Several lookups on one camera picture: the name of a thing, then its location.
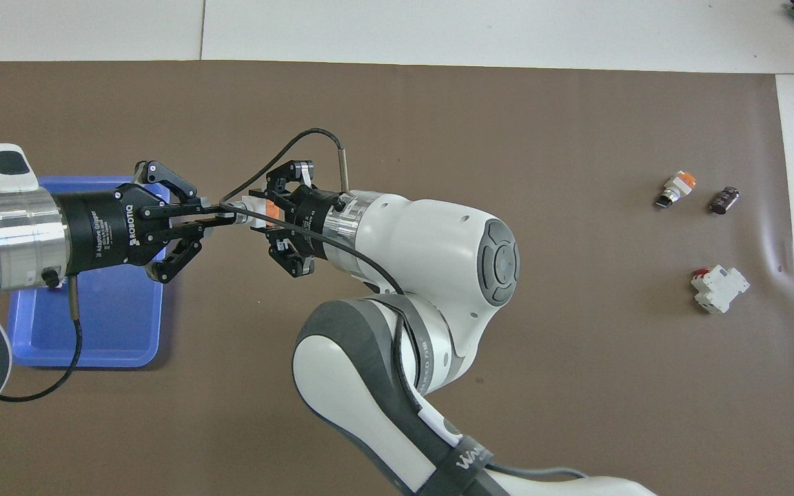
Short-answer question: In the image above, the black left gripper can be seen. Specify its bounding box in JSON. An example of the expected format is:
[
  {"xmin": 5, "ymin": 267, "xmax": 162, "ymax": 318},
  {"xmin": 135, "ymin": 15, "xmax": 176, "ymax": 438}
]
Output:
[{"xmin": 51, "ymin": 160, "xmax": 236, "ymax": 285}]

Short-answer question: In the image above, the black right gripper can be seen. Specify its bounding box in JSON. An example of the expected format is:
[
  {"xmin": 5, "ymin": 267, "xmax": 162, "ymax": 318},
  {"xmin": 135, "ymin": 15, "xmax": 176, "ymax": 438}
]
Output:
[{"xmin": 251, "ymin": 160, "xmax": 347, "ymax": 279}]

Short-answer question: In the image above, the orange white selector switch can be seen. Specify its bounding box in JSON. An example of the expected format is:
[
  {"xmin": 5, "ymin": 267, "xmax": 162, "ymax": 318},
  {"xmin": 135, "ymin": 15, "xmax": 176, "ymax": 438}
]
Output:
[
  {"xmin": 655, "ymin": 170, "xmax": 698, "ymax": 209},
  {"xmin": 230, "ymin": 196, "xmax": 282, "ymax": 229}
]

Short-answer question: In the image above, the blue plastic tray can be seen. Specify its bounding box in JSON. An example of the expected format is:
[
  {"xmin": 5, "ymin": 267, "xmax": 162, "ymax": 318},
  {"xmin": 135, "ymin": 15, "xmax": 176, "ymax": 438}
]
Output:
[{"xmin": 7, "ymin": 176, "xmax": 171, "ymax": 369}]

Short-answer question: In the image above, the large brown table mat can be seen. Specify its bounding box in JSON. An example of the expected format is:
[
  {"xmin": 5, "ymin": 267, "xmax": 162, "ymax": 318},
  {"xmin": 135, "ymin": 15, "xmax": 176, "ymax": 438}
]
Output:
[{"xmin": 0, "ymin": 60, "xmax": 794, "ymax": 496}]

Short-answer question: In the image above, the dark cylindrical capacitor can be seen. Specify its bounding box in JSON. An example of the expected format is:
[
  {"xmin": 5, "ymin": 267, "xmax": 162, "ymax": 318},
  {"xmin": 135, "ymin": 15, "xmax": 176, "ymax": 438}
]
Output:
[{"xmin": 710, "ymin": 185, "xmax": 741, "ymax": 215}]

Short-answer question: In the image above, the white circuit breaker red lever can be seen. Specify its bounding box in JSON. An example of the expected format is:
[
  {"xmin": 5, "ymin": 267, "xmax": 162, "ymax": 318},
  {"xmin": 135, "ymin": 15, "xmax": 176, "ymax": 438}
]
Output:
[{"xmin": 691, "ymin": 265, "xmax": 751, "ymax": 315}]

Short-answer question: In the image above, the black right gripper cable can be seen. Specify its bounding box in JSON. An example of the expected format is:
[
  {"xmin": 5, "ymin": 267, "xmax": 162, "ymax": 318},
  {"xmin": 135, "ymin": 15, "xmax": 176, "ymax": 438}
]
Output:
[{"xmin": 218, "ymin": 128, "xmax": 591, "ymax": 496}]

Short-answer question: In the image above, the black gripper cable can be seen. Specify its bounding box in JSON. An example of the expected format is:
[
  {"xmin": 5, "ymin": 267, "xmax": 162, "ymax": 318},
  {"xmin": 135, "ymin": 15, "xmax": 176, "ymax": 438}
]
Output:
[
  {"xmin": 0, "ymin": 267, "xmax": 85, "ymax": 403},
  {"xmin": 218, "ymin": 128, "xmax": 591, "ymax": 496}
]

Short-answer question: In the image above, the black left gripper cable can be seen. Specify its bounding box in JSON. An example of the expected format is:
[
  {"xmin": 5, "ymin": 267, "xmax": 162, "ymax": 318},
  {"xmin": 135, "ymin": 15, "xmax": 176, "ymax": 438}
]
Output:
[{"xmin": 0, "ymin": 267, "xmax": 85, "ymax": 403}]

